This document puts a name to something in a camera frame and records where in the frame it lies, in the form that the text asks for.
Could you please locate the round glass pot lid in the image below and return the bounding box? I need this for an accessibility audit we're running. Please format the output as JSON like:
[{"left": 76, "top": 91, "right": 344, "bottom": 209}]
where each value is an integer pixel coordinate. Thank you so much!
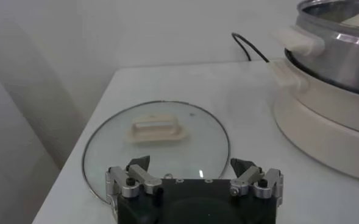
[{"left": 81, "top": 100, "right": 231, "bottom": 205}]

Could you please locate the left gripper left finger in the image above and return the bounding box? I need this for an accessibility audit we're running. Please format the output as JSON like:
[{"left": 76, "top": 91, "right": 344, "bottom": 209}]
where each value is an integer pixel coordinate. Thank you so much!
[{"left": 105, "top": 155, "right": 163, "bottom": 199}]

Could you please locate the perforated steel steamer basket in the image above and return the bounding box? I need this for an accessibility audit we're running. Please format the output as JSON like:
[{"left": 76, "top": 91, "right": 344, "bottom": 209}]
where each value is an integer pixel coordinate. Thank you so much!
[{"left": 272, "top": 0, "right": 359, "bottom": 98}]

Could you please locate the black cooker power cable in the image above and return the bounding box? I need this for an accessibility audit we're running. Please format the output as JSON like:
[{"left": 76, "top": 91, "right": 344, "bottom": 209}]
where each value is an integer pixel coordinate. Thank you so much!
[{"left": 231, "top": 32, "right": 271, "bottom": 63}]

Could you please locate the cream electric cooker base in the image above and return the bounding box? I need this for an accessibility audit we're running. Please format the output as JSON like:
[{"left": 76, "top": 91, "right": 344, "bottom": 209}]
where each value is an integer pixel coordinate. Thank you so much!
[{"left": 267, "top": 59, "right": 359, "bottom": 183}]

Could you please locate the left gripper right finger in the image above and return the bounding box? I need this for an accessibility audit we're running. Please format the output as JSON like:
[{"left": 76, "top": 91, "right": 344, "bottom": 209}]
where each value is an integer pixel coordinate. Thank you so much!
[{"left": 229, "top": 157, "right": 285, "bottom": 200}]

